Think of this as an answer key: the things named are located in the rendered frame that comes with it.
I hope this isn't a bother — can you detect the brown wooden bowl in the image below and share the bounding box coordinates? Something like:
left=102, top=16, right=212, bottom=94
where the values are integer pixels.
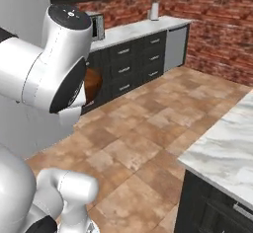
left=83, top=66, right=104, bottom=105

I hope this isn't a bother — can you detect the grey dishwasher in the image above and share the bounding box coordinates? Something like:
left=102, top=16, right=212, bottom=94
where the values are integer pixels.
left=163, top=25, right=190, bottom=73

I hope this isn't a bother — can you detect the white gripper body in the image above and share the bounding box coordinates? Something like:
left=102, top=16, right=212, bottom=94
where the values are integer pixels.
left=58, top=106, right=83, bottom=136

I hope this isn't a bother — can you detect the dark lower cabinet run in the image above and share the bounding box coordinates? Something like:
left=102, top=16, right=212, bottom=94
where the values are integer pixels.
left=80, top=29, right=169, bottom=115

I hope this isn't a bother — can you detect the dark island counter cabinet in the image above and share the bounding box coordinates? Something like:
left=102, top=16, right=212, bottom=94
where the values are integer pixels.
left=173, top=169, right=253, bottom=233

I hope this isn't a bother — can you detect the silver island cabinet handle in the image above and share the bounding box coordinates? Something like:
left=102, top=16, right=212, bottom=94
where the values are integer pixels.
left=232, top=202, right=253, bottom=222

